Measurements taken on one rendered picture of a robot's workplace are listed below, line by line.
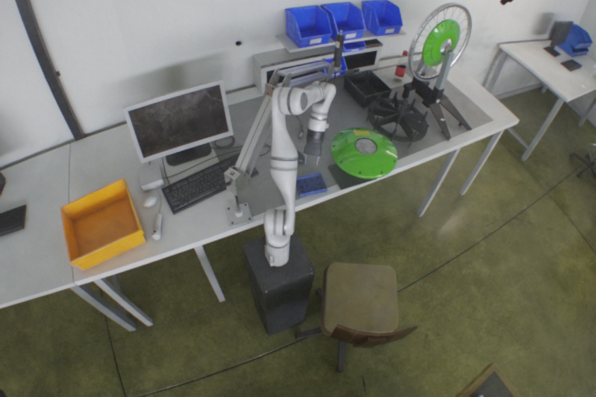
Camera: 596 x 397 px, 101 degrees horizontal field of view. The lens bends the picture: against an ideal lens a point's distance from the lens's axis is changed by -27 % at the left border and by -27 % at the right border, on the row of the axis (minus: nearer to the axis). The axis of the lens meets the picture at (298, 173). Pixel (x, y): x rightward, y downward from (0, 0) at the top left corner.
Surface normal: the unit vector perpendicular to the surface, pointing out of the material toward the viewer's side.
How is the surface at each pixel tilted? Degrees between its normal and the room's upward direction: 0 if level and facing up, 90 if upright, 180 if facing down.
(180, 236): 0
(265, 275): 0
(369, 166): 21
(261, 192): 0
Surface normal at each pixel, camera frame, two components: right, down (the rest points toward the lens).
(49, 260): 0.05, -0.64
